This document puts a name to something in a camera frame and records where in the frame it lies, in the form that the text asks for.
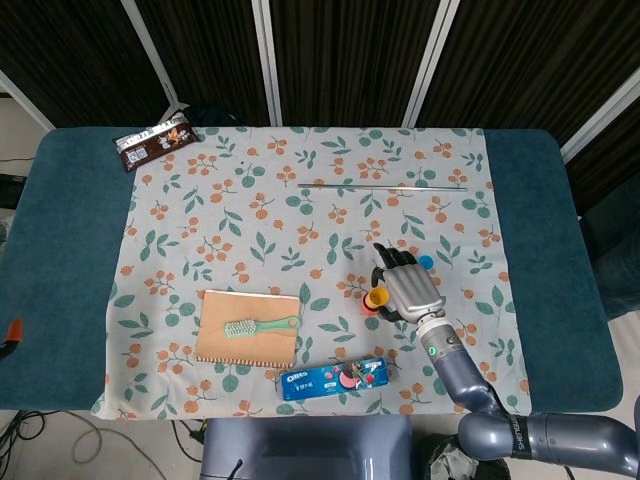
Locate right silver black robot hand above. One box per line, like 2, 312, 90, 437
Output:
370, 242, 447, 325

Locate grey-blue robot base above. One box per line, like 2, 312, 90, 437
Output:
199, 416, 415, 480

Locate thin metal rod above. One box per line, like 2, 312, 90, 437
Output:
296, 183, 469, 193

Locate blue Oreo cookie box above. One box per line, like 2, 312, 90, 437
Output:
278, 355, 392, 402

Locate kraft spiral notebook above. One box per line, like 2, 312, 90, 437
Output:
193, 288, 302, 370

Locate green scrubbing brush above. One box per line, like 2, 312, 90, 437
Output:
223, 314, 302, 341

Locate trash bin with black bag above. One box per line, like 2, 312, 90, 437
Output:
423, 433, 511, 480

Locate floral leaf print tablecloth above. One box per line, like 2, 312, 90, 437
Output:
91, 125, 532, 420

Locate dark teal upholstered chair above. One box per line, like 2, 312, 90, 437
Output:
578, 172, 640, 321

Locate black folding screen white frames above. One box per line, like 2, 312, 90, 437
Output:
0, 0, 640, 221

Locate brown snack packet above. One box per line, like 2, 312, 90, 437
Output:
113, 115, 200, 174

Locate teal fabric table cover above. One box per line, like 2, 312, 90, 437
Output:
0, 127, 624, 416

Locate black box device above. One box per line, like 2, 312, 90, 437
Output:
0, 173, 29, 210

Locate black cable with plug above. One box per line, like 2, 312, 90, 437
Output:
171, 418, 207, 464

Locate grey floor cable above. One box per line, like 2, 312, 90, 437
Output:
72, 413, 166, 480

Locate orange handled black clamp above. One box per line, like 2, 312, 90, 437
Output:
0, 318, 24, 361

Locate black floor cable bundle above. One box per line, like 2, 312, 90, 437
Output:
0, 409, 51, 480

